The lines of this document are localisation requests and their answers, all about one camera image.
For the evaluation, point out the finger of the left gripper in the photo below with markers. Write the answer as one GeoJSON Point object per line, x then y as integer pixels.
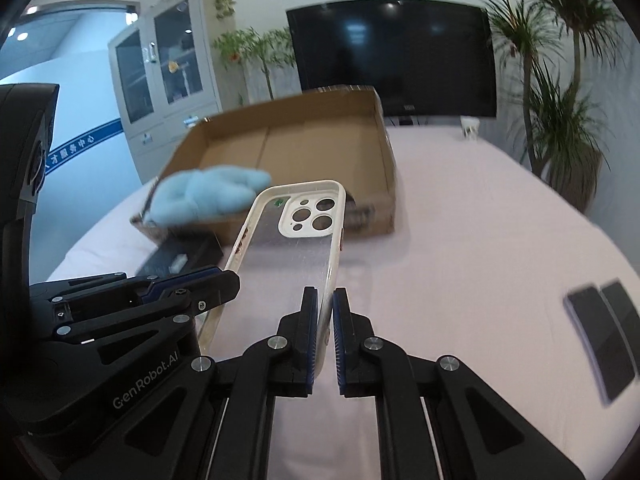
{"type": "Point", "coordinates": [113, 302]}

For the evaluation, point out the purple smartphone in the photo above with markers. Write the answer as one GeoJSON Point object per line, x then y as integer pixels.
{"type": "Point", "coordinates": [604, 343]}

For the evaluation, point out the black smartphone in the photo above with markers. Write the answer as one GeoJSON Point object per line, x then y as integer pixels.
{"type": "Point", "coordinates": [627, 317]}

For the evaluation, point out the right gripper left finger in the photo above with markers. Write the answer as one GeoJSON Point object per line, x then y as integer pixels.
{"type": "Point", "coordinates": [245, 390]}

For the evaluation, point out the brown cardboard box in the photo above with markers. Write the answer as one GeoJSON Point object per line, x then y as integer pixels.
{"type": "Point", "coordinates": [335, 133]}

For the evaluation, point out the cream clear phone case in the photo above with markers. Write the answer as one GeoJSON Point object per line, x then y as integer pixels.
{"type": "Point", "coordinates": [290, 240]}

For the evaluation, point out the black wall television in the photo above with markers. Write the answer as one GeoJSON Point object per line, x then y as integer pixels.
{"type": "Point", "coordinates": [422, 57]}

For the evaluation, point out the tall palm plant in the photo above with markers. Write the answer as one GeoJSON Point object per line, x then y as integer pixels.
{"type": "Point", "coordinates": [541, 45]}

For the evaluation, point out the small leafy tree plant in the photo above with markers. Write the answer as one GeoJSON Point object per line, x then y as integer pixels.
{"type": "Point", "coordinates": [265, 50]}

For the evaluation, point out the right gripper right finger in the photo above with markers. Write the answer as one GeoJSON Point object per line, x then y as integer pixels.
{"type": "Point", "coordinates": [437, 419]}

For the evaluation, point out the white patterned cup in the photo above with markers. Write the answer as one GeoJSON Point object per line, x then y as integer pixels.
{"type": "Point", "coordinates": [470, 126]}

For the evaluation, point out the black rectangular box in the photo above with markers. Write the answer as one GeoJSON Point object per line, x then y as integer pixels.
{"type": "Point", "coordinates": [180, 254]}

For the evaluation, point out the light blue plush toy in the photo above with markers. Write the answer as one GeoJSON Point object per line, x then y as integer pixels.
{"type": "Point", "coordinates": [200, 195]}

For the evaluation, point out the grey glass-door cabinet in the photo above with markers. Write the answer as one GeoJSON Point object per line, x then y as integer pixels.
{"type": "Point", "coordinates": [167, 76]}

